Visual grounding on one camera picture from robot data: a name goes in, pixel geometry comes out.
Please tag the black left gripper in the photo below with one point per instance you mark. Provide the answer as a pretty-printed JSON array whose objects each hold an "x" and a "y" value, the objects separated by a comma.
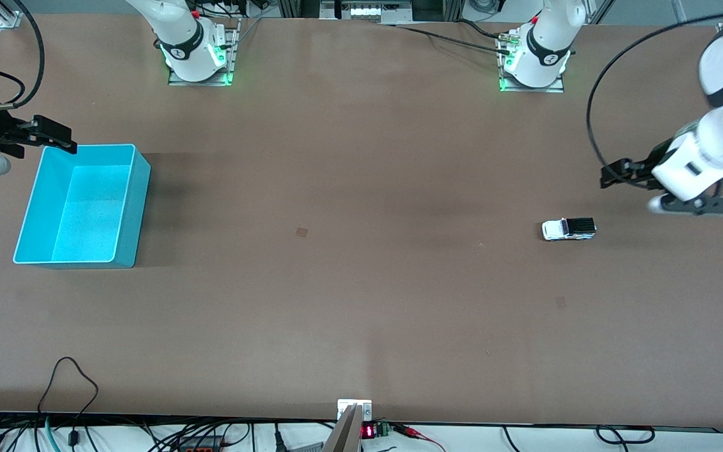
[{"x": 648, "y": 169}]

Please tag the white jeep toy black roof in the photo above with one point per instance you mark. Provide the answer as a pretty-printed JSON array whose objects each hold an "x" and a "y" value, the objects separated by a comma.
[{"x": 568, "y": 230}]

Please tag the teal plastic bin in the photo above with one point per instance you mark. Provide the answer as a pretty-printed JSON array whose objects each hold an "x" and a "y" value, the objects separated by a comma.
[{"x": 85, "y": 207}]

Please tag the white LED light unit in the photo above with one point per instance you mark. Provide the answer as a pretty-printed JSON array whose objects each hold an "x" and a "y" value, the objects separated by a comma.
[{"x": 371, "y": 11}]

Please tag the power strip red switches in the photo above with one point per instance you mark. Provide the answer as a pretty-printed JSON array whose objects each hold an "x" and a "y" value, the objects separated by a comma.
[{"x": 201, "y": 447}]

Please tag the red digit display module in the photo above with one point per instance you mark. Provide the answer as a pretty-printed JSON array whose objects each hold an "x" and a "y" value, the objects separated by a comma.
[{"x": 371, "y": 431}]

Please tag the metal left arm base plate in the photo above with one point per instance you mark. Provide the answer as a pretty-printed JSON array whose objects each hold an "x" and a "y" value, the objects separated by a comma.
[{"x": 556, "y": 89}]

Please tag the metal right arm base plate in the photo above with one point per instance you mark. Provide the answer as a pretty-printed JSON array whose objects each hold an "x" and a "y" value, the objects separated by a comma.
[{"x": 231, "y": 63}]

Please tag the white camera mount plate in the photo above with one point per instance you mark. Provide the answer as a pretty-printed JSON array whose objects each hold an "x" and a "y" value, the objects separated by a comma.
[{"x": 346, "y": 405}]

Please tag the grey aluminium mount bar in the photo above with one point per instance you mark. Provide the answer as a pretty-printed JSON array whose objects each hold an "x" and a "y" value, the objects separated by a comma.
[{"x": 344, "y": 436}]

